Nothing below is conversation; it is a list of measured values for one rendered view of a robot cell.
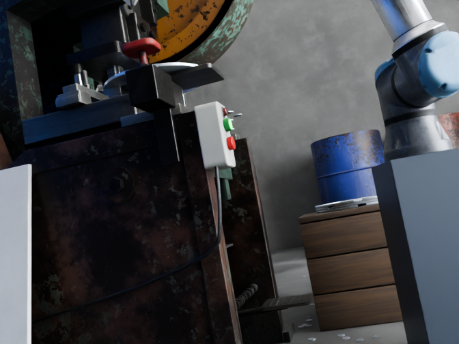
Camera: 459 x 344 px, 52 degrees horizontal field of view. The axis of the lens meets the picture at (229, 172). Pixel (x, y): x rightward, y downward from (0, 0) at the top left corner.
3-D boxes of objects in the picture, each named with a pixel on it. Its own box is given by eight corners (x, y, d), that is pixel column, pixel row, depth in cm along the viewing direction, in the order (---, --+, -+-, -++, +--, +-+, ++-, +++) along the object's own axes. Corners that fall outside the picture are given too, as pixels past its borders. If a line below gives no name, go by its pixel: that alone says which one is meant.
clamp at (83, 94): (115, 114, 122) (109, 76, 123) (78, 101, 106) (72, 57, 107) (95, 119, 123) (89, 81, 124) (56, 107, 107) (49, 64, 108)
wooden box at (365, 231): (429, 289, 172) (409, 196, 176) (458, 313, 135) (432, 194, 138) (320, 304, 180) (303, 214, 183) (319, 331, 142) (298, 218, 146)
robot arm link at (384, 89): (420, 118, 117) (408, 66, 118) (450, 104, 104) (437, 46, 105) (374, 125, 116) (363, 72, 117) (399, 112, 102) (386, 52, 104)
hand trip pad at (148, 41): (168, 80, 95) (162, 44, 96) (156, 72, 90) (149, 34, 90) (137, 88, 97) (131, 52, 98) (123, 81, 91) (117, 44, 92)
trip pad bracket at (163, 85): (186, 161, 98) (170, 70, 99) (168, 157, 88) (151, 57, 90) (159, 166, 99) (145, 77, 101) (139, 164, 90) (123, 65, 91)
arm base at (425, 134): (438, 155, 117) (429, 116, 117) (464, 147, 102) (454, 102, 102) (378, 166, 117) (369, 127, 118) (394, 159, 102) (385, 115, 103)
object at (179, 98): (233, 121, 130) (224, 74, 131) (218, 112, 116) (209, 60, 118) (150, 139, 136) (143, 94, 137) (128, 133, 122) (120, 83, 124)
